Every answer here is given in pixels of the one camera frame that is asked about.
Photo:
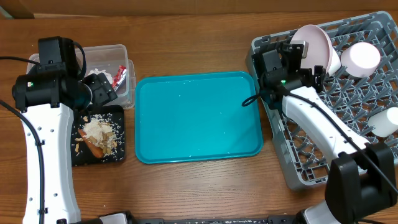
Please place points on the large white napkin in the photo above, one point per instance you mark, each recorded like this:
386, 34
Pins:
107, 75

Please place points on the red snack wrapper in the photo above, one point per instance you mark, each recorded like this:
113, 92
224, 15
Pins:
120, 78

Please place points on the grey dishwasher rack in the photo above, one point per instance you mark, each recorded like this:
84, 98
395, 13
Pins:
353, 100

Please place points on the large pink plate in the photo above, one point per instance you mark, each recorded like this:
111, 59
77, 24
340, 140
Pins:
319, 50

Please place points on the bowl of food scraps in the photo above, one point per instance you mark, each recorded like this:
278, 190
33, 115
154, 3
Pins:
335, 63

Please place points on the white paper cup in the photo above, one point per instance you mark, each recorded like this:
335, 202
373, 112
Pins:
384, 123

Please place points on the pink bowl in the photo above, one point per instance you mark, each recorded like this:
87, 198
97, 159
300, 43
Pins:
361, 59

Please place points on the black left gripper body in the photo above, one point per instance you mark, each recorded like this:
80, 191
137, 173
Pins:
102, 91

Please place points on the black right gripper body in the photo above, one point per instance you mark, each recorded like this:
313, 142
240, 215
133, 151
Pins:
305, 74

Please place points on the pile of rice and peanuts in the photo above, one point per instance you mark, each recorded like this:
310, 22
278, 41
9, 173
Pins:
101, 132

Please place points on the black tray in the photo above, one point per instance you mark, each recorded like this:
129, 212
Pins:
99, 137

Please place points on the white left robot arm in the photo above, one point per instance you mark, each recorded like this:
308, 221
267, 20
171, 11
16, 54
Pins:
51, 195

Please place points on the teal plastic tray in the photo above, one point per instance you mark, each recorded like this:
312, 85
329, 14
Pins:
198, 117

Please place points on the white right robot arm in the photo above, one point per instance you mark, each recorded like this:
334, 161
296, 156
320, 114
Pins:
361, 179

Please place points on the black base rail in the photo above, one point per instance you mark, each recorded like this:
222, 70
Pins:
127, 217

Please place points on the orange carrot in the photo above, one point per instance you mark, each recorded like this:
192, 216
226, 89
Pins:
95, 150

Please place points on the clear plastic bin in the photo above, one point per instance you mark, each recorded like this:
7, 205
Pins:
118, 62

